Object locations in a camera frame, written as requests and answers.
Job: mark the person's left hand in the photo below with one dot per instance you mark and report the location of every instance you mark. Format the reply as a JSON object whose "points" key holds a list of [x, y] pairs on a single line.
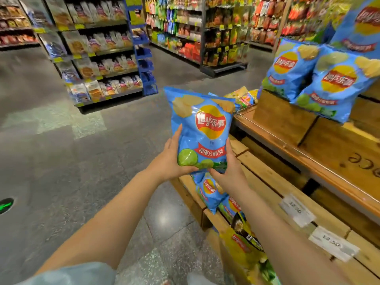
{"points": [[164, 166]]}

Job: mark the person's right hand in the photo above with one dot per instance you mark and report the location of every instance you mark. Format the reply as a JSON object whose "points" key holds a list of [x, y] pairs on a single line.
{"points": [[231, 179]]}

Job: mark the person's left thumb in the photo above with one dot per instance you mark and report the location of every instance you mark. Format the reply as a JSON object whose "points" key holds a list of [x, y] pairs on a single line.
{"points": [[187, 170]]}

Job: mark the person's right thumb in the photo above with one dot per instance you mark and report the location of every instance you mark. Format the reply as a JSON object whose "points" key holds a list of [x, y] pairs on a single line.
{"points": [[215, 172]]}

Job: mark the person's left middle finger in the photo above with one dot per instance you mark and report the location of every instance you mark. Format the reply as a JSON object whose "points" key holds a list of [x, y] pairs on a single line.
{"points": [[168, 145]]}

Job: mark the blue crisp bag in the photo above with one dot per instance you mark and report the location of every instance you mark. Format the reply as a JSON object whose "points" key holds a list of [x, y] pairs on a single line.
{"points": [[289, 68], [209, 191], [231, 209], [335, 83], [360, 23], [202, 127]]}

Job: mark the person's left forearm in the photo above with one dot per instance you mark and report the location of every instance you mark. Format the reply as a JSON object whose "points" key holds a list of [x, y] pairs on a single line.
{"points": [[107, 225]]}

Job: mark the person's right forearm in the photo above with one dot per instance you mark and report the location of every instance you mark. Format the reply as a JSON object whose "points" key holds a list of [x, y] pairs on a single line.
{"points": [[279, 243]]}

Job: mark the yellow snack bags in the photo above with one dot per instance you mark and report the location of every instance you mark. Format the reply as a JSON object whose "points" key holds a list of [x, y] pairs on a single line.
{"points": [[242, 96]]}

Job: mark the yellow crisp bag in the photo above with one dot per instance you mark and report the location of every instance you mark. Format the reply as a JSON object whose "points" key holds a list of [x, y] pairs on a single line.
{"points": [[243, 249]]}

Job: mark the white price tag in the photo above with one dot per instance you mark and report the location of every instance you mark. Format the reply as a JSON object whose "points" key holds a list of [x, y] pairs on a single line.
{"points": [[297, 210], [333, 243]]}

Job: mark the wooden display stand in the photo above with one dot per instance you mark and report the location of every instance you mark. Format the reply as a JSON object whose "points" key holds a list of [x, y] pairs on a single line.
{"points": [[311, 163]]}

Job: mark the dark shelf unit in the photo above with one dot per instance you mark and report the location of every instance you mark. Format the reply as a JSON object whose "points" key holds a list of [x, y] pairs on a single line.
{"points": [[261, 45], [14, 45], [204, 35], [98, 53]]}

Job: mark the rows of colourful snack packets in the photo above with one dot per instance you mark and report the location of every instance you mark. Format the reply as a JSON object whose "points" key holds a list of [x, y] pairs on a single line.
{"points": [[190, 26]]}

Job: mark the rows of white snack packets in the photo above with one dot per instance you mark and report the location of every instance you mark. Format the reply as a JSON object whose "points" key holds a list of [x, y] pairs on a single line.
{"points": [[98, 41]]}

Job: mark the grey sleeve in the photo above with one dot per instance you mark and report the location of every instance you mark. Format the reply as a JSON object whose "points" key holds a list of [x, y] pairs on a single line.
{"points": [[74, 276]]}

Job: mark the rows of red snack packets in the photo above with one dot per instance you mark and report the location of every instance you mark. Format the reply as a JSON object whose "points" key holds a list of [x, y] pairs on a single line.
{"points": [[273, 17]]}

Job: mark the rows of brown snack packets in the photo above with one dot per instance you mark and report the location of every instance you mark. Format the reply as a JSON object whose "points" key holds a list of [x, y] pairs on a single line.
{"points": [[14, 23]]}

